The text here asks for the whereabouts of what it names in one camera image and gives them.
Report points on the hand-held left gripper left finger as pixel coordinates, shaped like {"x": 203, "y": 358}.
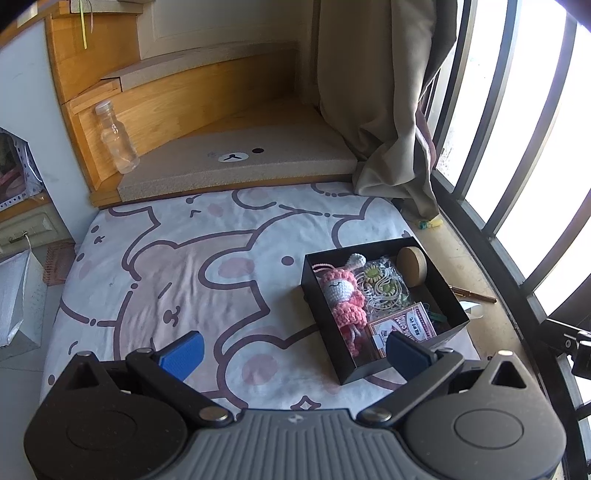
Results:
{"x": 182, "y": 356}

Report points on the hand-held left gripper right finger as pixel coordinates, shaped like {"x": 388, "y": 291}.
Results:
{"x": 406, "y": 356}

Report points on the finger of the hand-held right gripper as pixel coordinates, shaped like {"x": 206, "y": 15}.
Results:
{"x": 556, "y": 334}

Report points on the red playing card box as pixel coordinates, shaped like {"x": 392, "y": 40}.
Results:
{"x": 401, "y": 327}

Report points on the black cardboard box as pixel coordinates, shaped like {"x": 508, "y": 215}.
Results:
{"x": 431, "y": 290}

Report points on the round wooden disc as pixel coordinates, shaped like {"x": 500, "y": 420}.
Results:
{"x": 412, "y": 267}

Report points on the pink crochet bunny doll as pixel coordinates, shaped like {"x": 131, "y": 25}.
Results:
{"x": 341, "y": 290}

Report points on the cartoon printed bed sheet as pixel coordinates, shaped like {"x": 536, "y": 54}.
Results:
{"x": 184, "y": 277}

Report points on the white folded paper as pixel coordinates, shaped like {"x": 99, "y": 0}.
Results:
{"x": 474, "y": 309}

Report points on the brown pen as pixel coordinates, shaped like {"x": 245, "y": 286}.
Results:
{"x": 480, "y": 297}

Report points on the black window grille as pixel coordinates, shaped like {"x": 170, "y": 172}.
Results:
{"x": 508, "y": 263}

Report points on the yellow green lighter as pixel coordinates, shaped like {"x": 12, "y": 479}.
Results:
{"x": 429, "y": 224}

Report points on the white paper bag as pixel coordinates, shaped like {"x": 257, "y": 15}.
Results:
{"x": 37, "y": 314}

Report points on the red mesh basket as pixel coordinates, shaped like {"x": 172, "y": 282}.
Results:
{"x": 60, "y": 263}

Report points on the white drawer cabinet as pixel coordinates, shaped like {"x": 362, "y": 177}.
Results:
{"x": 32, "y": 226}

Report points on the grey bear face mat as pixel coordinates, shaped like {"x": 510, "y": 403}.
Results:
{"x": 300, "y": 159}

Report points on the clear plastic bottle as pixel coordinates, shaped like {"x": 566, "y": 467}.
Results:
{"x": 117, "y": 138}

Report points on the perforated metal rack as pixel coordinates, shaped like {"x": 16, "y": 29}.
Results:
{"x": 18, "y": 170}

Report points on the wooden stepped platform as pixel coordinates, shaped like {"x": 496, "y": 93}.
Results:
{"x": 184, "y": 101}

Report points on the beige curtain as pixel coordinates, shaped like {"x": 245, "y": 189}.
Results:
{"x": 369, "y": 92}

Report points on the yellow green ribbon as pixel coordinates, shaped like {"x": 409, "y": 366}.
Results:
{"x": 83, "y": 27}

